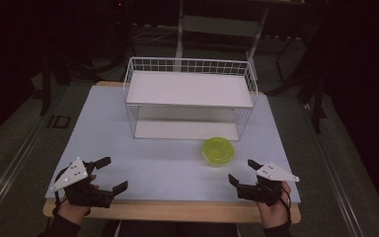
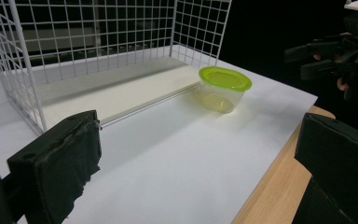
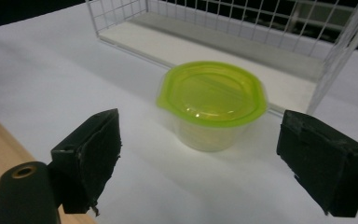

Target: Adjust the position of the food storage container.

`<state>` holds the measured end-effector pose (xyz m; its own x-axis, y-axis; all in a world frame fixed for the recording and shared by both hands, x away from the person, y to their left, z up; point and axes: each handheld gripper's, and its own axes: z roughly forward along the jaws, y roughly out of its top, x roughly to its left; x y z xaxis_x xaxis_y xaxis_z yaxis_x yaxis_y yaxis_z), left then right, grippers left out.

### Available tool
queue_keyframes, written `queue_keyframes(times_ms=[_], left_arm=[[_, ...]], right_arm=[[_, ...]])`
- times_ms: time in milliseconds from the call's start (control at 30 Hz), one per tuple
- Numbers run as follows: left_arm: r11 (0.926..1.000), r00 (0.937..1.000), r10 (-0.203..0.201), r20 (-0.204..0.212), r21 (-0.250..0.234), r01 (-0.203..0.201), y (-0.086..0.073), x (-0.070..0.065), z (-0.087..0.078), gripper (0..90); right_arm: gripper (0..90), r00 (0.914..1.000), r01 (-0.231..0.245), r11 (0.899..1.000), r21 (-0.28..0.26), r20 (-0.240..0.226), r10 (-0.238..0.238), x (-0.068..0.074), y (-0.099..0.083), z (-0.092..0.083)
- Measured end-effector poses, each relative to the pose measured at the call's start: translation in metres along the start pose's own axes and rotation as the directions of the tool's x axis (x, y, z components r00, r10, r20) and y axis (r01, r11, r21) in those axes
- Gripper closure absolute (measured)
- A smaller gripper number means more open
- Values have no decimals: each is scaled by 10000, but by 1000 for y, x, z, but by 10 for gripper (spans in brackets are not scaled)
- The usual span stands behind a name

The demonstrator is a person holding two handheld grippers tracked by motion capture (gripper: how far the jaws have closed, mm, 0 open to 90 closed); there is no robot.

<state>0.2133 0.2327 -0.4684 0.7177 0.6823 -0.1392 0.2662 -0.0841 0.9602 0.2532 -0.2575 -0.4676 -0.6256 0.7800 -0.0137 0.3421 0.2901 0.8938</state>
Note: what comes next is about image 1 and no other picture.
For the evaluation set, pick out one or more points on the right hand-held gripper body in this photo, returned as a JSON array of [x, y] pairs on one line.
[[264, 191]]

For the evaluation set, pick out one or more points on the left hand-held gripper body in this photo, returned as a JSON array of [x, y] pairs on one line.
[[72, 173]]

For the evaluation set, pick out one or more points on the person's right hand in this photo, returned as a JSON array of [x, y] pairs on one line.
[[276, 212]]

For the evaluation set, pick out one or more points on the person's left hand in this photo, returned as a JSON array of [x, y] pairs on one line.
[[74, 213]]

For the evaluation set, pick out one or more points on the green round lidded container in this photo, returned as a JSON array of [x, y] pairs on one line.
[[217, 151]]

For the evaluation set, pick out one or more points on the black stand leg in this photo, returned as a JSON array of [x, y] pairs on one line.
[[317, 108]]

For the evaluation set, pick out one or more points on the grey metal stand frame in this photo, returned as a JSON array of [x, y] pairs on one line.
[[222, 26]]

